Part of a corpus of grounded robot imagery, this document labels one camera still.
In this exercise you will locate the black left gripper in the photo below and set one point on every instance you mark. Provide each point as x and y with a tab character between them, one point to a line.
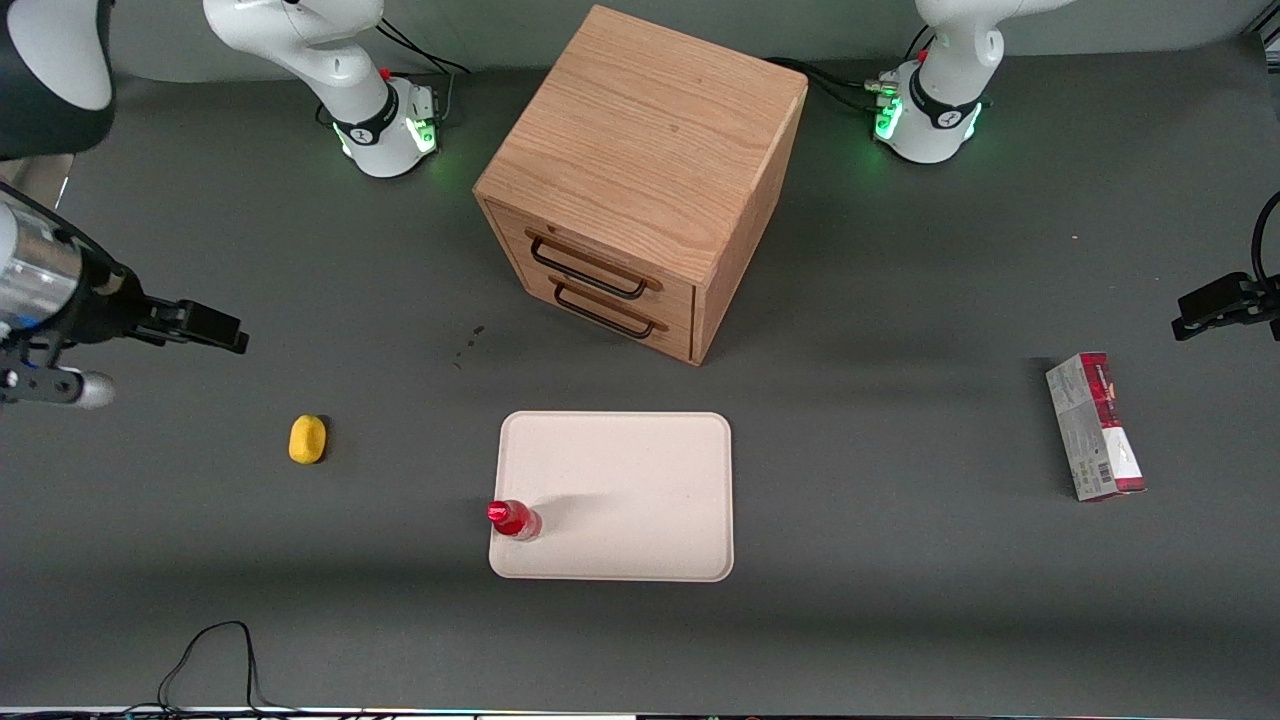
1238	297

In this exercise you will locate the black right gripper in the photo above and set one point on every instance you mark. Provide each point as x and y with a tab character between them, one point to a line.
102	308

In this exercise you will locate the red coke bottle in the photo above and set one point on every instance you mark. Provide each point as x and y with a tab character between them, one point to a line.
512	519

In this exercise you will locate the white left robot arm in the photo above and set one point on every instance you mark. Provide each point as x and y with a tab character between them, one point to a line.
945	70

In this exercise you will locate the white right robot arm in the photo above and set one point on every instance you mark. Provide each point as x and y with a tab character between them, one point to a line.
300	40

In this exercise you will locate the beige plastic tray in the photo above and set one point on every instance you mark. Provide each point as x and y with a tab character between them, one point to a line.
630	495

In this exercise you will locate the yellow lemon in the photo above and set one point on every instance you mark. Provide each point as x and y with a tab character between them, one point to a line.
307	440

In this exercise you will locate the red and white carton box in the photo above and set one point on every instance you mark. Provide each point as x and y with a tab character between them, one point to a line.
1095	430

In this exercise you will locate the wooden drawer front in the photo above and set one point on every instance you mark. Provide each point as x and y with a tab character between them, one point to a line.
680	335
675	295

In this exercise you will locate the oak wooden drawer cabinet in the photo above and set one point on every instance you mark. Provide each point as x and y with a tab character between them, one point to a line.
650	130

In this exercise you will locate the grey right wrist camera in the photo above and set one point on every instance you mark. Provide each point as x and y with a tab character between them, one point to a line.
70	388

